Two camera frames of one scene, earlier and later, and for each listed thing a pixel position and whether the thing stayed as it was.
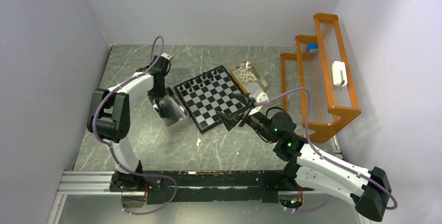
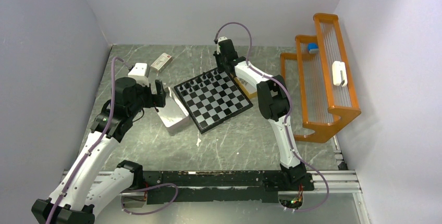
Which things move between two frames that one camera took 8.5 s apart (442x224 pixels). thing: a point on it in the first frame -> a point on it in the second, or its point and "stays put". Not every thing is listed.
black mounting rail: x=252 y=186 stays put
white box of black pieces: x=170 y=111 stays put
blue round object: x=312 y=48 stays put
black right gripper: x=230 y=120 -> x=217 y=56
